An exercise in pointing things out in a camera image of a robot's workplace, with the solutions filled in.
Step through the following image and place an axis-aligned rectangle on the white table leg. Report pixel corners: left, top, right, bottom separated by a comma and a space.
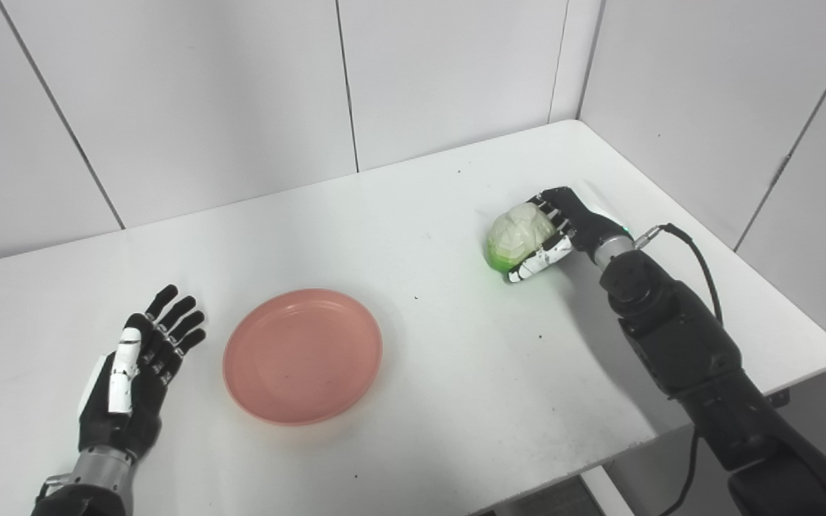
580, 464, 640, 516

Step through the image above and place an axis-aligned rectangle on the green white cabbage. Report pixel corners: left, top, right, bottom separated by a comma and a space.
485, 203, 557, 273

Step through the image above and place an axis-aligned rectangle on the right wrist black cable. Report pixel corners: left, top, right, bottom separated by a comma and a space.
634, 224, 724, 516

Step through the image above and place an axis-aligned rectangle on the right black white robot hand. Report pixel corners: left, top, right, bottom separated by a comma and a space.
505, 187, 632, 285

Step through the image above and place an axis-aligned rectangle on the pink round plate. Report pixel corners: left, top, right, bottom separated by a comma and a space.
223, 288, 384, 426

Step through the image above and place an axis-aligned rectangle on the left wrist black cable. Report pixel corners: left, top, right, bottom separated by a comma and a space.
35, 473, 71, 502

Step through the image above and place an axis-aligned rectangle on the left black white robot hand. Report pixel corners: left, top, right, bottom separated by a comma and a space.
77, 285, 207, 459

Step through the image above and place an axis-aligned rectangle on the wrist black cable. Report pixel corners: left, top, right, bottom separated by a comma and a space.
35, 473, 71, 502
634, 224, 724, 516

